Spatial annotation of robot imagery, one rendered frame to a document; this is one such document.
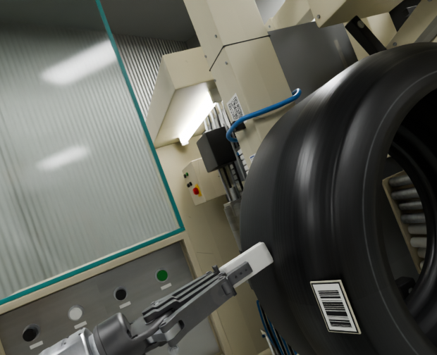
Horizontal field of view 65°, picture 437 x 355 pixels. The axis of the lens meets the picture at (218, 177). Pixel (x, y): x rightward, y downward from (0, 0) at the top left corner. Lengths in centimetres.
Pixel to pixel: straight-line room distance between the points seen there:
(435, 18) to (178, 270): 88
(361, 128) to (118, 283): 78
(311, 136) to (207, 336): 77
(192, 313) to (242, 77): 58
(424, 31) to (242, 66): 41
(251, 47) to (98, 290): 75
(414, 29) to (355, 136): 56
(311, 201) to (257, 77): 50
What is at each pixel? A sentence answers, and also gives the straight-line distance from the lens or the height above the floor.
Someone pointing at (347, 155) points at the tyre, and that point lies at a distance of 43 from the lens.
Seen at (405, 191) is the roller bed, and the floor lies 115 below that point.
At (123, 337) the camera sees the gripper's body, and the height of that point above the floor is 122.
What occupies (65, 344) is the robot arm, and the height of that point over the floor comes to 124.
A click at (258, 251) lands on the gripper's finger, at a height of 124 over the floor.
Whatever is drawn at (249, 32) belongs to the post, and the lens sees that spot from 91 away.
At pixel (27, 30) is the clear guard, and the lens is 118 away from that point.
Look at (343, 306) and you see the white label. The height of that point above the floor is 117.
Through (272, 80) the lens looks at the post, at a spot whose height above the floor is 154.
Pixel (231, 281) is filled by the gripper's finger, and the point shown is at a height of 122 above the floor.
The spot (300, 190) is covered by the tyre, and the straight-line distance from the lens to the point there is 43.
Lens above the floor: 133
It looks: 3 degrees up
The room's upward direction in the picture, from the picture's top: 21 degrees counter-clockwise
